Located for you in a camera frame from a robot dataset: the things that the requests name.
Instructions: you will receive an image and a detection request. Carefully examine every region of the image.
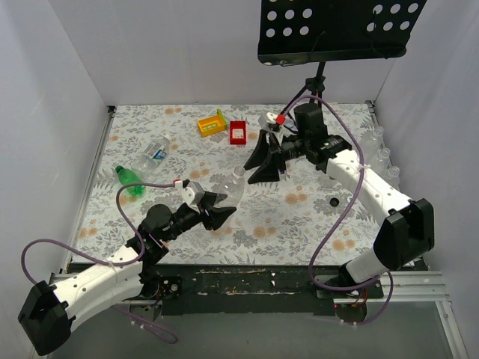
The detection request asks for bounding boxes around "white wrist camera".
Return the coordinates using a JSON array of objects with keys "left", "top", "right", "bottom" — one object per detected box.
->
[
  {"left": 258, "top": 112, "right": 285, "bottom": 133},
  {"left": 174, "top": 179, "right": 205, "bottom": 207}
]

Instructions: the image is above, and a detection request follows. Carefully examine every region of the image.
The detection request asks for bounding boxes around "green plastic bottle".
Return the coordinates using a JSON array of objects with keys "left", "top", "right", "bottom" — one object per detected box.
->
[{"left": 115, "top": 165, "right": 145, "bottom": 197}]

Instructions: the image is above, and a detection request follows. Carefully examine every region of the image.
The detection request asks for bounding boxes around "floral tablecloth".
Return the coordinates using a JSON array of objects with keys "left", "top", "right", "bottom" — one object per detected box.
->
[{"left": 73, "top": 105, "right": 379, "bottom": 266}]

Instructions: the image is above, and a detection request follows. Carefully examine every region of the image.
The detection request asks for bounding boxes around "small clear upright bottle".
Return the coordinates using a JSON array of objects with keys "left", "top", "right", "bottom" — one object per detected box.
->
[{"left": 319, "top": 174, "right": 336, "bottom": 188}]

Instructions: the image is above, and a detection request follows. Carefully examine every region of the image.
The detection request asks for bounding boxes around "black music stand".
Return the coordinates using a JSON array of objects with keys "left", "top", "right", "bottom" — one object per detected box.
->
[{"left": 257, "top": 0, "right": 428, "bottom": 113}]

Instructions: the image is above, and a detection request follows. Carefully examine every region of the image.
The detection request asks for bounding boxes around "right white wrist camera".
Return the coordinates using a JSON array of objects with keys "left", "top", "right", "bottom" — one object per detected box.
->
[{"left": 258, "top": 112, "right": 285, "bottom": 133}]

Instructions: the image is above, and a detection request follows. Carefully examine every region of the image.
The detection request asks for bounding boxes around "black bottle cap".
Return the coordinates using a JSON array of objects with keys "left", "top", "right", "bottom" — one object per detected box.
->
[{"left": 329, "top": 197, "right": 339, "bottom": 207}]

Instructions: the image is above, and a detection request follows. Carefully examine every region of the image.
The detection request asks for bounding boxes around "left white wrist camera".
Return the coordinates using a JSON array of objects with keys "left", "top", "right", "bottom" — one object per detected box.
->
[{"left": 174, "top": 179, "right": 205, "bottom": 207}]

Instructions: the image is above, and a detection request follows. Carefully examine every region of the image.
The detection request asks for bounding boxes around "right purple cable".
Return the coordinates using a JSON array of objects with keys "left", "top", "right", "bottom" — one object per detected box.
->
[{"left": 278, "top": 95, "right": 396, "bottom": 326}]

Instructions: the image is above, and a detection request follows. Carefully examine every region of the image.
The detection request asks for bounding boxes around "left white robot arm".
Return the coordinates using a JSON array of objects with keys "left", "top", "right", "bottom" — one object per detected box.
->
[{"left": 18, "top": 191, "right": 237, "bottom": 356}]

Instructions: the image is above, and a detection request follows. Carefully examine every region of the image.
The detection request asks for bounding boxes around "red plastic box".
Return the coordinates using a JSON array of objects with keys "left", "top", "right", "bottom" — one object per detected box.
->
[{"left": 229, "top": 120, "right": 247, "bottom": 145}]

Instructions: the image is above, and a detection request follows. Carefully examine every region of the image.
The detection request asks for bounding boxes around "clear bottle by wall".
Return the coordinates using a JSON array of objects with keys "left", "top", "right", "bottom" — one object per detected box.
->
[{"left": 360, "top": 126, "right": 384, "bottom": 155}]

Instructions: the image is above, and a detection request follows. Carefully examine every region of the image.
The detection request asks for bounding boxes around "clear bottle blue label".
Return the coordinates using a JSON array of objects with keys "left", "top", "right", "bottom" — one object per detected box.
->
[{"left": 132, "top": 135, "right": 171, "bottom": 177}]

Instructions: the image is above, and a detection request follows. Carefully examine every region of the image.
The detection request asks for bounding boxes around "clear Pepsi bottle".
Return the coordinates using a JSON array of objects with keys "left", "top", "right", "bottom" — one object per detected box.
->
[{"left": 283, "top": 117, "right": 298, "bottom": 134}]

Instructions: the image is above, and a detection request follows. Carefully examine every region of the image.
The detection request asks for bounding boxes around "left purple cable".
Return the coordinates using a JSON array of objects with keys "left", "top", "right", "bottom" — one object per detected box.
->
[{"left": 20, "top": 179, "right": 184, "bottom": 344}]

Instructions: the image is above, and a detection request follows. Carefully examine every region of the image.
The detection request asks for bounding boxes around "yellow plastic box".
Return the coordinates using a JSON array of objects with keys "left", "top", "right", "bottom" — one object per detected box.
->
[{"left": 197, "top": 108, "right": 228, "bottom": 137}]

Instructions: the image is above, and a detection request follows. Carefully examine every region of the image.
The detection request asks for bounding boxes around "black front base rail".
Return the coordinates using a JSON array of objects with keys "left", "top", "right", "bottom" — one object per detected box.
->
[{"left": 122, "top": 264, "right": 383, "bottom": 320}]

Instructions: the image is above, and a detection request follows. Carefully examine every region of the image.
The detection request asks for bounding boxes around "purple cable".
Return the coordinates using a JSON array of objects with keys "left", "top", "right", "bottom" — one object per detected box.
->
[
  {"left": 278, "top": 95, "right": 396, "bottom": 326},
  {"left": 20, "top": 179, "right": 184, "bottom": 344}
]

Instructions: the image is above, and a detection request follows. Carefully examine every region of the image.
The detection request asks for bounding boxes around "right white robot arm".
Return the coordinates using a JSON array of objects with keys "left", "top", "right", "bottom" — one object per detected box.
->
[{"left": 244, "top": 102, "right": 435, "bottom": 298}]

